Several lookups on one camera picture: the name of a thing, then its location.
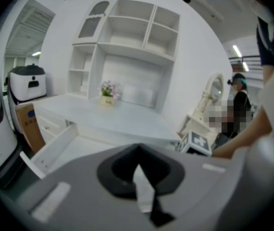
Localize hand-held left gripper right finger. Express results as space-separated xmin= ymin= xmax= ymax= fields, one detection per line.
xmin=138 ymin=143 xmax=258 ymax=231

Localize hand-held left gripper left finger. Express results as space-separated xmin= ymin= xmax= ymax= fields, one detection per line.
xmin=0 ymin=143 xmax=157 ymax=231

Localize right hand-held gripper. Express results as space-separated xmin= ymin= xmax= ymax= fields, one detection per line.
xmin=175 ymin=130 xmax=213 ymax=157

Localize white desk drawer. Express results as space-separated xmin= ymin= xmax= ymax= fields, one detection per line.
xmin=20 ymin=123 xmax=181 ymax=180

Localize person's right forearm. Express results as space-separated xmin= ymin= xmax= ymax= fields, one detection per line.
xmin=211 ymin=102 xmax=274 ymax=159

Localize brown cardboard box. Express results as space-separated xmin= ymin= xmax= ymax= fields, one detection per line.
xmin=14 ymin=103 xmax=47 ymax=154

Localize pink flowers in pot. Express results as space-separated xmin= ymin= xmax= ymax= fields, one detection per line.
xmin=97 ymin=80 xmax=123 ymax=107

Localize white desk with hutch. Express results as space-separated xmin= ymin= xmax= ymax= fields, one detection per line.
xmin=32 ymin=0 xmax=183 ymax=154

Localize person's dark shirt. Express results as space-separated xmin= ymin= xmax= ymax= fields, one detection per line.
xmin=248 ymin=0 xmax=274 ymax=135

